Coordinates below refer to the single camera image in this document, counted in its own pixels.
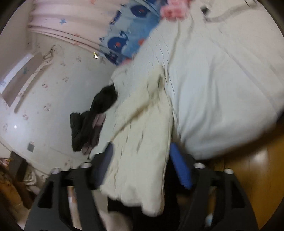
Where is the cream padded jacket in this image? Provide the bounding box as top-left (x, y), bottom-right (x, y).
top-left (100, 65), bottom-right (173, 217)

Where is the black garment pile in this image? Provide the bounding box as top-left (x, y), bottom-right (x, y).
top-left (70, 84), bottom-right (118, 154)

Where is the person's brown hair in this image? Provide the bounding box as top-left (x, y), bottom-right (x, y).
top-left (1, 166), bottom-right (33, 230)

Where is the white bed sheet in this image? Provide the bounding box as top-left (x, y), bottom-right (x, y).
top-left (88, 0), bottom-right (284, 169)

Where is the pink star curtain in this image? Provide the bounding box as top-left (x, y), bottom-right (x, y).
top-left (28, 0), bottom-right (128, 52)

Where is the blue whale pattern quilt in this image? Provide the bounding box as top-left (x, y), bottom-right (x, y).
top-left (100, 1), bottom-right (167, 66)

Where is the pink floral cloth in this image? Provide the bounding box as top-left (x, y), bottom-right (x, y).
top-left (160, 0), bottom-right (192, 21)

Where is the wall air conditioner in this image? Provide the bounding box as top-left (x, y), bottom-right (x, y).
top-left (1, 52), bottom-right (43, 107)

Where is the grey strap on bed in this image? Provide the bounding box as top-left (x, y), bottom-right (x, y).
top-left (200, 0), bottom-right (259, 23)

